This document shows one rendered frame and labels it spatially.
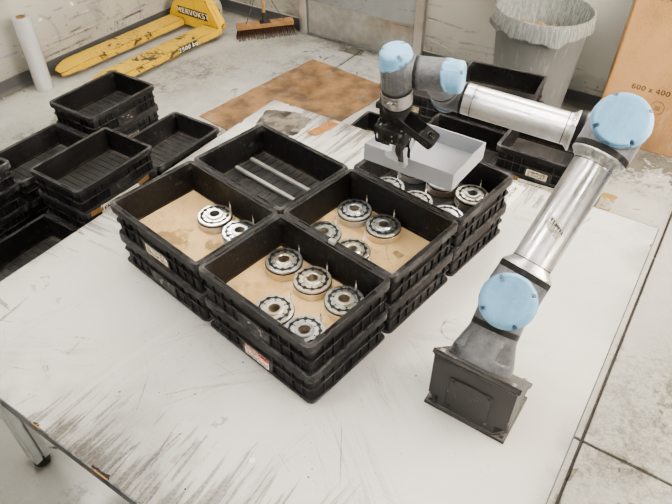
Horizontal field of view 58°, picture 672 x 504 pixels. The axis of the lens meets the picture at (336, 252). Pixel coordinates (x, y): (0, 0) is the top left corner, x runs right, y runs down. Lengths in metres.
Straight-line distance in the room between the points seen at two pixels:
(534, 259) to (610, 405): 1.38
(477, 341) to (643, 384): 1.39
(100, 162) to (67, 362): 1.31
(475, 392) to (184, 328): 0.81
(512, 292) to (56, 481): 1.73
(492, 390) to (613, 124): 0.61
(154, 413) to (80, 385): 0.22
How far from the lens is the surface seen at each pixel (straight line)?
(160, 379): 1.66
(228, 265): 1.64
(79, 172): 2.86
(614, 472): 2.46
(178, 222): 1.90
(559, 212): 1.32
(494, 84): 3.40
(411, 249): 1.76
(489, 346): 1.43
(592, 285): 1.98
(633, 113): 1.35
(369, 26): 4.86
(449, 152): 1.78
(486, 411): 1.49
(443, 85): 1.41
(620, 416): 2.60
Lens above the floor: 1.99
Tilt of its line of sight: 42 degrees down
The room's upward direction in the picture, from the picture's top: straight up
